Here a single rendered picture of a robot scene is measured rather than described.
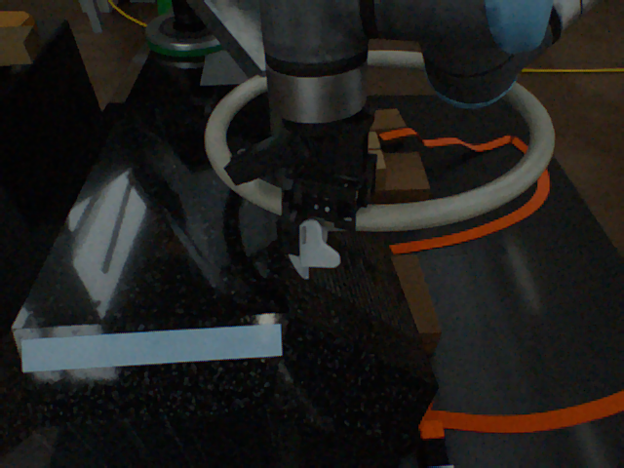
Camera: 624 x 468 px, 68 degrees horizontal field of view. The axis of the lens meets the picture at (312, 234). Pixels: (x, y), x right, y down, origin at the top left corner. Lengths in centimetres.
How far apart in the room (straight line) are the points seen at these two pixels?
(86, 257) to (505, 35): 56
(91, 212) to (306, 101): 45
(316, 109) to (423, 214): 18
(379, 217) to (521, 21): 24
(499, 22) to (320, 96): 14
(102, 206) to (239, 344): 32
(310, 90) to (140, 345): 37
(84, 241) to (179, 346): 22
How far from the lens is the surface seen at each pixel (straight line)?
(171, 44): 116
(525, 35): 35
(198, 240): 67
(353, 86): 41
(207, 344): 59
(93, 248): 71
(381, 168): 175
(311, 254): 52
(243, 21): 100
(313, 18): 38
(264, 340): 58
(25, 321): 66
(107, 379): 63
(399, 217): 50
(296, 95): 40
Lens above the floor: 128
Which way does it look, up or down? 46 degrees down
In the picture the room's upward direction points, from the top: straight up
